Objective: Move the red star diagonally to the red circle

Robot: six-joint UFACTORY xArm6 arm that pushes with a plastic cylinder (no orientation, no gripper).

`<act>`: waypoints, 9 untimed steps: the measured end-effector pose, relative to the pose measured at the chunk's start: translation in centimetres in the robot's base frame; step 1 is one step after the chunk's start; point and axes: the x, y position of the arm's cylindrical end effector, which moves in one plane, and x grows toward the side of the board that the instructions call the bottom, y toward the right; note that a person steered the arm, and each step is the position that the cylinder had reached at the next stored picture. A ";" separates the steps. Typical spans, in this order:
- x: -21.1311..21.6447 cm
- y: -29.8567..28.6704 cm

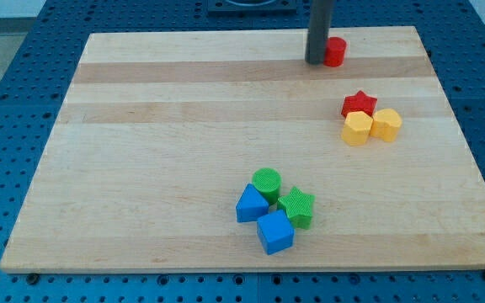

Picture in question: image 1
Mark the red cylinder block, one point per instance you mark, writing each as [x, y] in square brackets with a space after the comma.
[335, 52]

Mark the yellow heart block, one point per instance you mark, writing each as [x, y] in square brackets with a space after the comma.
[386, 124]

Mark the light wooden board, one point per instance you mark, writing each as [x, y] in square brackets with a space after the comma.
[160, 133]

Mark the green cylinder block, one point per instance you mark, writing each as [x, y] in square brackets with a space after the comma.
[268, 182]

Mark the yellow hexagon block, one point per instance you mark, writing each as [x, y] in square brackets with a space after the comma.
[356, 128]

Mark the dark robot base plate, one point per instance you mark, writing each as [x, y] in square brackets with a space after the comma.
[229, 7]

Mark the red star block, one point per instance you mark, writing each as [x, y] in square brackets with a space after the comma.
[359, 102]

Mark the blue triangle block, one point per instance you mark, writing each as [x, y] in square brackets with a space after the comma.
[251, 205]

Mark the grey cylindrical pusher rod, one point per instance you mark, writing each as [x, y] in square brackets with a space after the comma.
[320, 20]

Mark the blue cube block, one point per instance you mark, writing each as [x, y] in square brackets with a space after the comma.
[275, 232]

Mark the green star block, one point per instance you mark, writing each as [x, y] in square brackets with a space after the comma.
[298, 207]

